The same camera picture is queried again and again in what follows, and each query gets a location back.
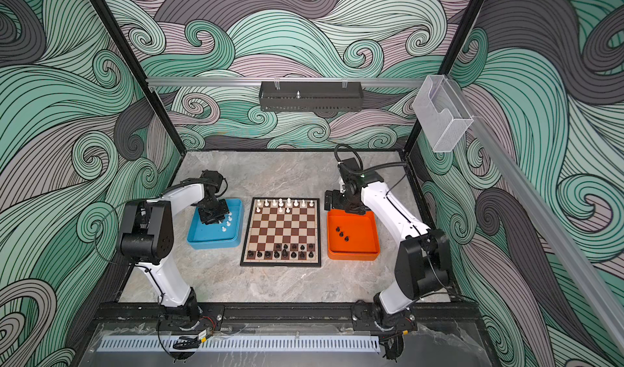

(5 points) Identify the white slotted cable duct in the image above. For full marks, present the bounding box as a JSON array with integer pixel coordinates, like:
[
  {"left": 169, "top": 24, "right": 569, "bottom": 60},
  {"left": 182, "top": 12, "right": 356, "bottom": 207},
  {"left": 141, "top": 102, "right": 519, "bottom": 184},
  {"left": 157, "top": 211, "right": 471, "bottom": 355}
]
[{"left": 96, "top": 335, "right": 381, "bottom": 353}]

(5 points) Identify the folding chess board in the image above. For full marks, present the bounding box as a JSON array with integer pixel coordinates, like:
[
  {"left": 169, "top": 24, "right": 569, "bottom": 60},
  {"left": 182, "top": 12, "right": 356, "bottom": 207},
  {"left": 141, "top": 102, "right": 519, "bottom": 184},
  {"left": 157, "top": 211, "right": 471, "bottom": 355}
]
[{"left": 240, "top": 197, "right": 322, "bottom": 268}]

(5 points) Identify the blue plastic tray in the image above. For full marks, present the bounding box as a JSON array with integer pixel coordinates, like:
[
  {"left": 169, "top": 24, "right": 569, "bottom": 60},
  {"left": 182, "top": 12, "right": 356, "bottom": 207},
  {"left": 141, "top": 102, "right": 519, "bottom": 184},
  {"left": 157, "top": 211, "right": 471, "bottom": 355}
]
[{"left": 187, "top": 198, "right": 244, "bottom": 250}]

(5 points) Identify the black perforated wall shelf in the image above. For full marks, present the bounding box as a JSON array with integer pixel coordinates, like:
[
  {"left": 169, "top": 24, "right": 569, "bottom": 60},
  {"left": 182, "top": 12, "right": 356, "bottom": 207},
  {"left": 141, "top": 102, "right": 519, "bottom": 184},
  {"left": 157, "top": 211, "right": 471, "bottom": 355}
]
[{"left": 258, "top": 82, "right": 364, "bottom": 113}]

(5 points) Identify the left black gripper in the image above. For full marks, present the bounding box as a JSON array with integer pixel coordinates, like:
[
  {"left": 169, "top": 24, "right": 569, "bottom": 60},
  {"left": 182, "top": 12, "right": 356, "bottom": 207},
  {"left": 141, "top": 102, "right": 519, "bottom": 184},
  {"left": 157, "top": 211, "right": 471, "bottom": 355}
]
[{"left": 198, "top": 198, "right": 230, "bottom": 224}]

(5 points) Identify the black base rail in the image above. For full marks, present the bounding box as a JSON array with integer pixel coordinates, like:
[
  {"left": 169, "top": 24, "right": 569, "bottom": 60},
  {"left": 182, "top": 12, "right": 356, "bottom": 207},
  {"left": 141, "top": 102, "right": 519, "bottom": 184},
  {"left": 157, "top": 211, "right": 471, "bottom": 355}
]
[{"left": 97, "top": 302, "right": 481, "bottom": 325}]

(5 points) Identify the aluminium wall rail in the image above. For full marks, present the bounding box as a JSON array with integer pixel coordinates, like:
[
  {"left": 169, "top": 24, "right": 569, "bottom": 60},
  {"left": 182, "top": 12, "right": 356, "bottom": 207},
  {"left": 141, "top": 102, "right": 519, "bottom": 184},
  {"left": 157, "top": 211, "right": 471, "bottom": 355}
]
[{"left": 146, "top": 76, "right": 424, "bottom": 89}]

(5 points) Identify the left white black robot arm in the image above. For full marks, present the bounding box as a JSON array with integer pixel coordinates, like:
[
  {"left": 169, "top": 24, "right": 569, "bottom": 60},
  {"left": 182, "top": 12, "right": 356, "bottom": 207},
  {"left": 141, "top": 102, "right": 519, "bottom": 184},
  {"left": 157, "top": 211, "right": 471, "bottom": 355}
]
[{"left": 117, "top": 170, "right": 229, "bottom": 323}]

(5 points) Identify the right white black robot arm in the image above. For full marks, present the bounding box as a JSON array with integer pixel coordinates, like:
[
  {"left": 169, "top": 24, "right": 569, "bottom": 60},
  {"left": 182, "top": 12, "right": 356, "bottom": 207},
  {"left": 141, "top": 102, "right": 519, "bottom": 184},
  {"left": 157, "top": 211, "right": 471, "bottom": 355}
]
[{"left": 326, "top": 144, "right": 451, "bottom": 327}]

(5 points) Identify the orange plastic tray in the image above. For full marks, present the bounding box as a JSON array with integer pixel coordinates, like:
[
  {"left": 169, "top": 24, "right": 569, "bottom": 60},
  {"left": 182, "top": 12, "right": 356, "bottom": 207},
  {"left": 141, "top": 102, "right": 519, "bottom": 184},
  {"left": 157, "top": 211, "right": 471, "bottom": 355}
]
[{"left": 328, "top": 209, "right": 380, "bottom": 261}]

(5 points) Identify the clear acrylic wall holder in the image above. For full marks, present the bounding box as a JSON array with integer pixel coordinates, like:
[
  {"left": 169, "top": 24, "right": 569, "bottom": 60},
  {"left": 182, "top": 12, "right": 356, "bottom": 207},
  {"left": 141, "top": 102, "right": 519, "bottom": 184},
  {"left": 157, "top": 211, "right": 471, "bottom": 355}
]
[{"left": 412, "top": 75, "right": 474, "bottom": 154}]

